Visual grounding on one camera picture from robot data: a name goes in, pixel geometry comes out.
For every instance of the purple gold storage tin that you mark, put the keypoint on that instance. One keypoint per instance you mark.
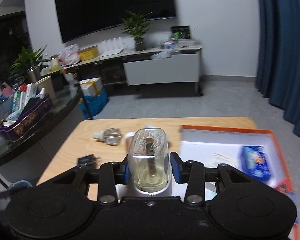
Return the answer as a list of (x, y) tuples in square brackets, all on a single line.
[(29, 117)]

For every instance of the white wifi router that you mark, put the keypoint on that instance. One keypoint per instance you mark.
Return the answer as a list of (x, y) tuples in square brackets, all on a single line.
[(112, 46)]

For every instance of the white plastic bag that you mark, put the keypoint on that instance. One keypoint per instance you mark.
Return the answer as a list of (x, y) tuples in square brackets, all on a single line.
[(70, 55)]

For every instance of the blue dental floss box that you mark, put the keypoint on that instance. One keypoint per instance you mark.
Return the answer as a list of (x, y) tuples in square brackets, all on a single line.
[(254, 164)]

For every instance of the black small charger box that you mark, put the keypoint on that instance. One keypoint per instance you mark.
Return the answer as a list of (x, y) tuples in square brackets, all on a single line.
[(89, 161)]

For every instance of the black green product box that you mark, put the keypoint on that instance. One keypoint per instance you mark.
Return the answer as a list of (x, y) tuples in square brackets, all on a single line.
[(181, 32)]

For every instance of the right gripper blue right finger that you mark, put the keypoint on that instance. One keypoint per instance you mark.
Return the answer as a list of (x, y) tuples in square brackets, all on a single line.
[(176, 164)]

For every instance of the dark blue curtain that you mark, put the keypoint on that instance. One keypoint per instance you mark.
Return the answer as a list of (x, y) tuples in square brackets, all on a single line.
[(278, 72)]

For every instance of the orange white shallow box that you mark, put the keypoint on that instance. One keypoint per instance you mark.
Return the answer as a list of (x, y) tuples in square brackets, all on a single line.
[(234, 184)]

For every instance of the black wall television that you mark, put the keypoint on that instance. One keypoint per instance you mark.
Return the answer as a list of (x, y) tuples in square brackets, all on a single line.
[(77, 18)]

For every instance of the yellow cardboard box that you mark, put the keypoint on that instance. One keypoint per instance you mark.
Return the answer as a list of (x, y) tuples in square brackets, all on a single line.
[(89, 53)]

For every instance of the blue floor bag with boxes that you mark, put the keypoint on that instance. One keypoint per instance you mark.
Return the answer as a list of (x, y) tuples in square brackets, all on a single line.
[(95, 96)]

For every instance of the potted bamboo plant on cabinet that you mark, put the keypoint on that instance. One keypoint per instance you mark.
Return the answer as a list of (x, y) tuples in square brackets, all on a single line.
[(136, 25)]

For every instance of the white mosquito repellent plug heater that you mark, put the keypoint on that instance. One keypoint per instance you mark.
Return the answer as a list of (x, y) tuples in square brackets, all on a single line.
[(149, 164)]

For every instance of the adhesive bandages box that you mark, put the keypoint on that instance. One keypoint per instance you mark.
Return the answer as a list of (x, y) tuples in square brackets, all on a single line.
[(210, 191)]

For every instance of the black glass side table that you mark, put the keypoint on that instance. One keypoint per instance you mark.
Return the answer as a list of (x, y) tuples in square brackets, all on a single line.
[(65, 102)]

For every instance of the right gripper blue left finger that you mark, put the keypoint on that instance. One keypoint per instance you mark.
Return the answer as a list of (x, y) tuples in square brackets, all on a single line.
[(125, 170)]

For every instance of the white TV cabinet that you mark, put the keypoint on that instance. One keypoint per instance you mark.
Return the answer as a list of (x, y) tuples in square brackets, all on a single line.
[(140, 69)]

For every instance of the white grey product box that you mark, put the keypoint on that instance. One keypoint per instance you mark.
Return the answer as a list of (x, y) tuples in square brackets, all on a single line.
[(218, 158)]

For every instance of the large potted green plant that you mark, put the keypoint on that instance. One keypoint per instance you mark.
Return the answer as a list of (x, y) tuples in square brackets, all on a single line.
[(28, 58)]

